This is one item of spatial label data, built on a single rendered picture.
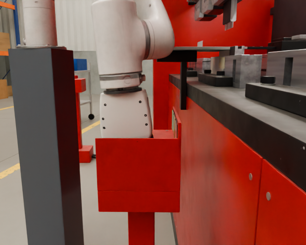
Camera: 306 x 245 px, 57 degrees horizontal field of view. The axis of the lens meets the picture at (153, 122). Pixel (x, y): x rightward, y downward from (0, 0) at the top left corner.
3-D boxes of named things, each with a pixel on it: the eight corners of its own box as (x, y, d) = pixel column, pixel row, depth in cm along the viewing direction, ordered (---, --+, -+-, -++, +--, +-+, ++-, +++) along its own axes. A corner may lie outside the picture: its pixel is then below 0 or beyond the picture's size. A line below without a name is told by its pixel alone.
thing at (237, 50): (218, 56, 110) (219, 48, 109) (226, 57, 110) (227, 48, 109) (234, 55, 90) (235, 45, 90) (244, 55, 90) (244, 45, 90)
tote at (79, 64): (59, 70, 476) (58, 59, 472) (87, 70, 467) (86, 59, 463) (47, 70, 441) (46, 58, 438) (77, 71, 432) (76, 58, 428)
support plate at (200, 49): (150, 51, 112) (150, 49, 112) (216, 51, 112) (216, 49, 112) (151, 49, 94) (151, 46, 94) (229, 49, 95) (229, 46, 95)
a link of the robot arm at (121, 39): (137, 71, 60) (94, 75, 57) (131, 6, 58) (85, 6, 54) (153, 70, 53) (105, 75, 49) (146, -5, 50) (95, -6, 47)
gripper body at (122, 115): (148, 80, 59) (153, 133, 61) (99, 85, 59) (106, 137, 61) (147, 83, 51) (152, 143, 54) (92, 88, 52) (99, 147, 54)
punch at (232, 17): (222, 30, 107) (223, 3, 105) (227, 30, 107) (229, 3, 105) (229, 27, 97) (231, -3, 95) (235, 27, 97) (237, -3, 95)
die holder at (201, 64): (187, 74, 184) (188, 59, 182) (196, 74, 184) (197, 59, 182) (202, 78, 135) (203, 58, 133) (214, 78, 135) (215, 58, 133)
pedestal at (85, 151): (69, 156, 293) (64, 75, 276) (93, 156, 293) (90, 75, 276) (63, 163, 273) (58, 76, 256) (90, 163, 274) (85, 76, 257)
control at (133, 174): (113, 173, 75) (111, 106, 71) (173, 173, 75) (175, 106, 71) (98, 212, 56) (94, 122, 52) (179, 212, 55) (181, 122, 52)
